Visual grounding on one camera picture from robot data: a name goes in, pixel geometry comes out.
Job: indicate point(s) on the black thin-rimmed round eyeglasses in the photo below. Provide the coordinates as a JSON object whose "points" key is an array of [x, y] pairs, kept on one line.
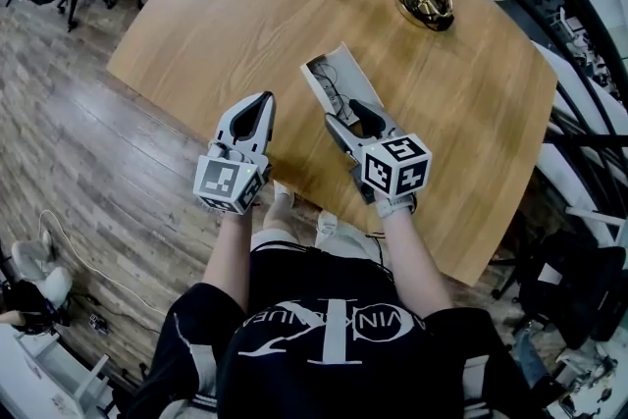
{"points": [[326, 78]]}

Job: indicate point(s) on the person's white sneaker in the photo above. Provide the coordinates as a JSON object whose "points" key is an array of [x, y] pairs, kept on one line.
{"points": [[283, 193], [327, 225]]}

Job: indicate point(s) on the small grey floor device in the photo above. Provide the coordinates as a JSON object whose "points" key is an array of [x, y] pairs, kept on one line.
{"points": [[98, 324]]}

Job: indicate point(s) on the white shelf unit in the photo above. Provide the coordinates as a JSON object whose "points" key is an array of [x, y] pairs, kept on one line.
{"points": [[44, 378]]}

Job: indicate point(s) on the white wristwatch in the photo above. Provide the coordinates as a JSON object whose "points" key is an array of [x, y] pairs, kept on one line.
{"points": [[390, 207]]}

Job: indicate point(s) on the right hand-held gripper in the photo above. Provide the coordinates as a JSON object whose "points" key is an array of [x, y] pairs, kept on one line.
{"points": [[397, 167]]}

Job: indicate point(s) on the person's right white sneaker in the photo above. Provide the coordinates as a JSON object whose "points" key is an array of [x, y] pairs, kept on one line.
{"points": [[327, 225]]}

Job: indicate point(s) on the person's black printed t-shirt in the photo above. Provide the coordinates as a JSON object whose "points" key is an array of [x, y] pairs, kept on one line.
{"points": [[333, 368]]}

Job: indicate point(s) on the person's left white sneaker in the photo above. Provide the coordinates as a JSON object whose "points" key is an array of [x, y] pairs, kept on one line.
{"points": [[283, 193]]}

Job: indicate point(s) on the white glasses case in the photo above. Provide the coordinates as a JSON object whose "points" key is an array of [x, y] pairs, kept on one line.
{"points": [[353, 73]]}

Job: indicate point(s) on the person's light shorts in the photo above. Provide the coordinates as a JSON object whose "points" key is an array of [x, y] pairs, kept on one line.
{"points": [[343, 240]]}

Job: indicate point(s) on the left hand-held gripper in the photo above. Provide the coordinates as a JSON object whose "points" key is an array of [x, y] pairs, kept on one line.
{"points": [[221, 179]]}

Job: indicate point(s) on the person's right forearm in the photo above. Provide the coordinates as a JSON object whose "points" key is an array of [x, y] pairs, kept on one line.
{"points": [[417, 265]]}

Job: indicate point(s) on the person's left forearm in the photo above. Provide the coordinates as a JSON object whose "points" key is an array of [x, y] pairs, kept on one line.
{"points": [[228, 260]]}

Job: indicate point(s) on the white desk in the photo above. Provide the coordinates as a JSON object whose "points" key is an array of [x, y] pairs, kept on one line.
{"points": [[584, 103]]}

